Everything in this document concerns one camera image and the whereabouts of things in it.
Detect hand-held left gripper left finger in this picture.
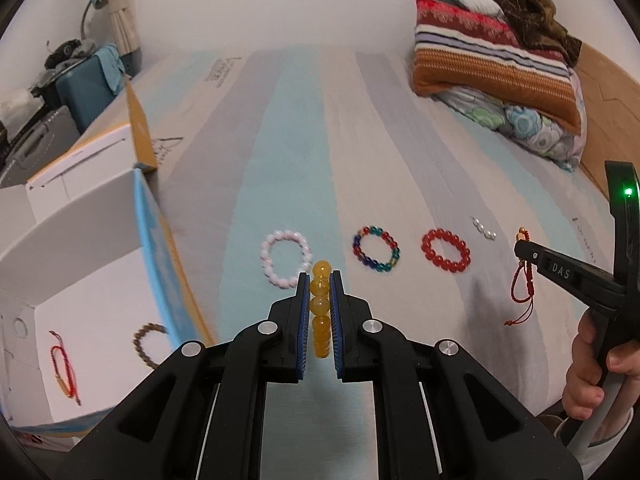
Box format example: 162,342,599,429
55,271,311,480

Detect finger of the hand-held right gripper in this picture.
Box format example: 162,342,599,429
514,240,627,310

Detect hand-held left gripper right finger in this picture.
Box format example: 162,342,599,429
329,270,584,480

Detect yellow bead bracelet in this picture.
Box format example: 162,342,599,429
309,260,334,360

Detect red string bracelet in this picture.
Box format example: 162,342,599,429
48,329,82,407
503,227,539,329

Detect white cardboard box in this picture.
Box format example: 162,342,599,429
0,167,217,427

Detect person's right forearm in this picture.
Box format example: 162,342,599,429
552,407,637,480

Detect person's right hand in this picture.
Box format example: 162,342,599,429
562,305,640,422

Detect floral pillow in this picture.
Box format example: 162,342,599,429
433,67,587,174

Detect wooden headboard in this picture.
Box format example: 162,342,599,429
570,39,640,211

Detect striped bed sheet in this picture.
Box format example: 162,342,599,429
127,45,621,480

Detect striped pillow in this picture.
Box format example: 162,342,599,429
412,0,584,136

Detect brown fur blanket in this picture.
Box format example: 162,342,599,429
471,0,584,67

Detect white orange box lid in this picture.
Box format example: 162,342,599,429
27,80,159,222

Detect grey pillow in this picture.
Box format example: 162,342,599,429
425,0,507,20

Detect blue suitcase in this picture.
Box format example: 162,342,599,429
54,44,133,136

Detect grey suitcase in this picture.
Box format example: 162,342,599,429
0,104,82,192

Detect beige curtain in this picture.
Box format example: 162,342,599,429
106,0,144,77

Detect dark clutter pile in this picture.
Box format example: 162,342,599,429
44,37,102,70

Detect pink white bead bracelet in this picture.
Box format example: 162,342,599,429
259,229,314,290

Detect white pearl bead string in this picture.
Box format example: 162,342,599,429
471,216,497,241

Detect multicoloured bead bracelet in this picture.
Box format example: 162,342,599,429
351,225,401,274

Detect red bead bracelet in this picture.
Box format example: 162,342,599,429
420,228,472,275

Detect brown wooden bead bracelet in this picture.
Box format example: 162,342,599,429
132,322,169,371

